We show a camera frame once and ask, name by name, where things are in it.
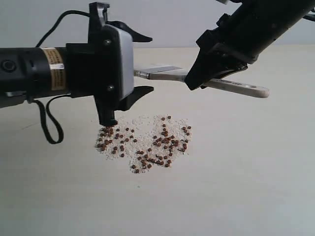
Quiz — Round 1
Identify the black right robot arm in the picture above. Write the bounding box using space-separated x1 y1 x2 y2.
185 0 315 90

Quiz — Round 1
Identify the pile of brown beans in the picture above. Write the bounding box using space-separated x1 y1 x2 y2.
94 114 193 174

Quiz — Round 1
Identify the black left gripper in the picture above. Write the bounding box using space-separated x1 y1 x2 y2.
66 2 154 124

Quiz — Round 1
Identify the wooden handled paint brush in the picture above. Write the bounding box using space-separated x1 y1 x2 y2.
134 65 270 98

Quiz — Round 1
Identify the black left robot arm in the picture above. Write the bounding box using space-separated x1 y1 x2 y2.
0 2 153 126

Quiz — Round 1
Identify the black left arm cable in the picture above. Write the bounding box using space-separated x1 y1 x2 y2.
4 9 91 145

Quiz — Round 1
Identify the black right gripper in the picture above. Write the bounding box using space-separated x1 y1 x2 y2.
185 13 258 90

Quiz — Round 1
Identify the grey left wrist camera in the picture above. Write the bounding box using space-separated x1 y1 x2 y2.
110 25 134 100

